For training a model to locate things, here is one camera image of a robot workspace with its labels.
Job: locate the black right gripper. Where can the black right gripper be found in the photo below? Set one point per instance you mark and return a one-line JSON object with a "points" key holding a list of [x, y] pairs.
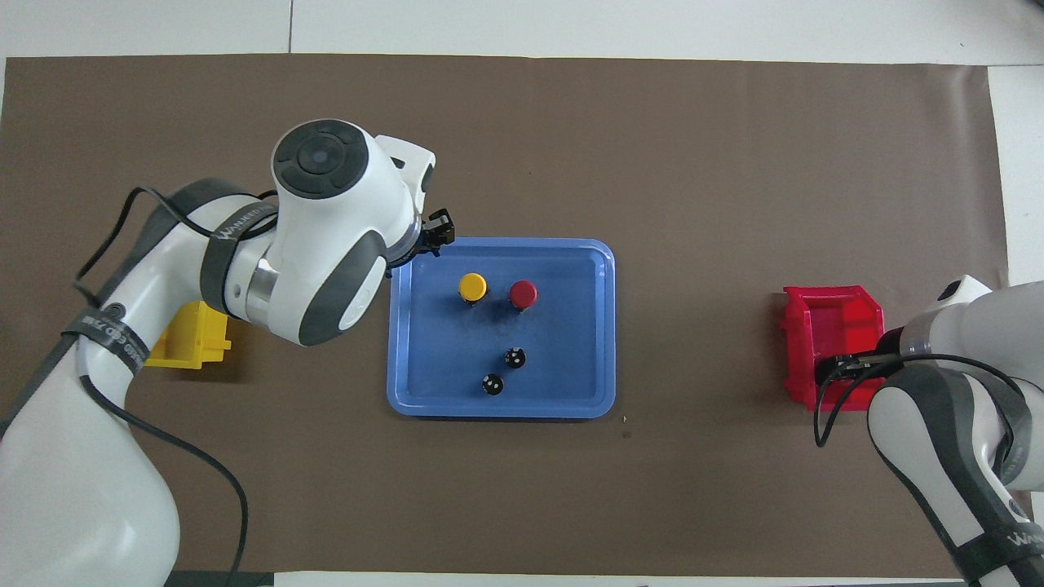
{"points": [[891, 346]]}

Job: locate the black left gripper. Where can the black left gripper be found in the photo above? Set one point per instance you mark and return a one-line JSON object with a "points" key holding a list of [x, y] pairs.
{"points": [[420, 238]]}

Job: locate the yellow cap push button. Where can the yellow cap push button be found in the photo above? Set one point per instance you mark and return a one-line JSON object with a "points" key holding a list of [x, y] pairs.
{"points": [[473, 286]]}

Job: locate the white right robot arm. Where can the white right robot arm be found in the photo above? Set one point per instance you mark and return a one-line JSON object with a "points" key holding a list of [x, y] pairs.
{"points": [[979, 326]]}

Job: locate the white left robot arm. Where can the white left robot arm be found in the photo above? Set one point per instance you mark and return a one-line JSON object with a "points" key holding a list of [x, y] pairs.
{"points": [[326, 212]]}

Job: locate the blue plastic tray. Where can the blue plastic tray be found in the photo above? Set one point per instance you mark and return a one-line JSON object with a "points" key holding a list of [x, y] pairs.
{"points": [[563, 359]]}

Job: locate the red plastic bin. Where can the red plastic bin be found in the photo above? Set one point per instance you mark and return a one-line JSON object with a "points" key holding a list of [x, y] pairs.
{"points": [[840, 322]]}

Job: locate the black push button body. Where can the black push button body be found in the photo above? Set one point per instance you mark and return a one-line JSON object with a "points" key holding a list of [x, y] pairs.
{"points": [[492, 384], [515, 357]]}

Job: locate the yellow plastic bin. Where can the yellow plastic bin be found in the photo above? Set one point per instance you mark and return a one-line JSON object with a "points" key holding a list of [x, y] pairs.
{"points": [[196, 342]]}

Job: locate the brown paper table mat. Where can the brown paper table mat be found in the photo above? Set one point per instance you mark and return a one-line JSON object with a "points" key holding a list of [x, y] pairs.
{"points": [[693, 163]]}

